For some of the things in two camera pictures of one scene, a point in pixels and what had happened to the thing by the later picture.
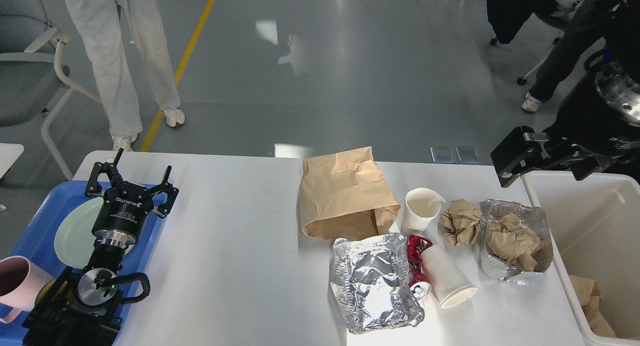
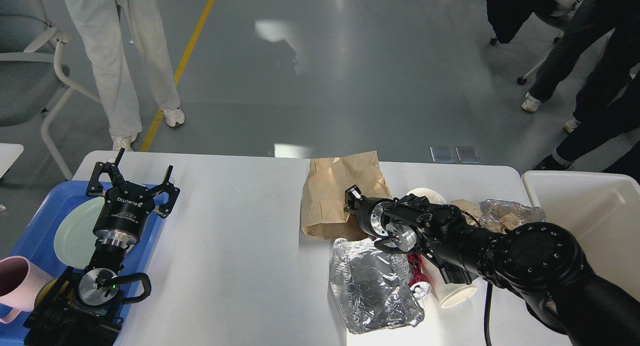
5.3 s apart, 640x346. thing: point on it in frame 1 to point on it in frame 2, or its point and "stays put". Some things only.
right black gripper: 600,113 to 369,210
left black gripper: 126,207 stays put
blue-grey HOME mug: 55,296 stays put
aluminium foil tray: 370,283 stays put
